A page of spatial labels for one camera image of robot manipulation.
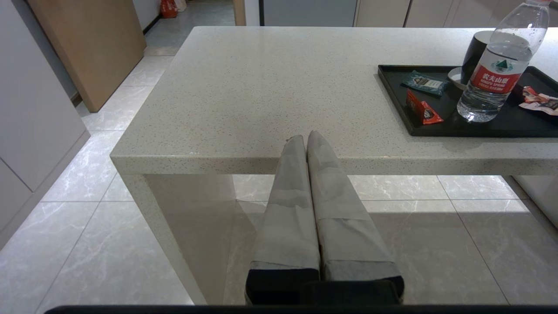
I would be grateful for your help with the grey sink cabinet doors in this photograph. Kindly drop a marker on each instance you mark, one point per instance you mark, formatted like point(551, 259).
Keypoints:
point(381, 12)

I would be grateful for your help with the red white bag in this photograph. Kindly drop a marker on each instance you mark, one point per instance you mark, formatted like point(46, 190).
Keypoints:
point(168, 8)

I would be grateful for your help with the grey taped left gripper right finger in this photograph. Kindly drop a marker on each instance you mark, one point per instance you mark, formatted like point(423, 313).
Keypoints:
point(344, 218)

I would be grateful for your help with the dark teal tea packet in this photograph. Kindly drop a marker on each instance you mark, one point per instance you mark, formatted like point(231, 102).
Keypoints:
point(425, 83)

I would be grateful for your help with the black mug white inside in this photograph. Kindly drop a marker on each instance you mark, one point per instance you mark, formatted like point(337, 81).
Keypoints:
point(475, 54)

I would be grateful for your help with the wooden door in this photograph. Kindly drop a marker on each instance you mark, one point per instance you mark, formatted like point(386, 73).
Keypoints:
point(96, 43)

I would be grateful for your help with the black rectangular serving tray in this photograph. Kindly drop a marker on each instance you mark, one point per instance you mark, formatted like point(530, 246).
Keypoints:
point(471, 126)

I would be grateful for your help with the pink white tea packet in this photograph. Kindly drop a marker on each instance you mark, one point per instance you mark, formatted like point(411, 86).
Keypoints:
point(542, 105)

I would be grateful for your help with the grey counter base cabinet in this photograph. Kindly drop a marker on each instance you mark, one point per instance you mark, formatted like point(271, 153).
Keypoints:
point(453, 12)

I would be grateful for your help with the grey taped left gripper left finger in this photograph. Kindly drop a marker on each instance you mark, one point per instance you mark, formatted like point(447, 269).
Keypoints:
point(287, 209)

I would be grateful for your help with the white saucer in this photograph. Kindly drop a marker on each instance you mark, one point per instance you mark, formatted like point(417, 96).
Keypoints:
point(455, 77)

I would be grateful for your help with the white side cabinet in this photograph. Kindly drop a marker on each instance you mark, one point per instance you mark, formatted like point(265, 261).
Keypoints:
point(35, 113)

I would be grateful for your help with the red snack packet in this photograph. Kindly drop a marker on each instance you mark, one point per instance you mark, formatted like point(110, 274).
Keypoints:
point(531, 93)
point(422, 110)

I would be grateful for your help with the clear water bottle red label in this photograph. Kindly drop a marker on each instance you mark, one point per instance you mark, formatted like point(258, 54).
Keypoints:
point(495, 78)

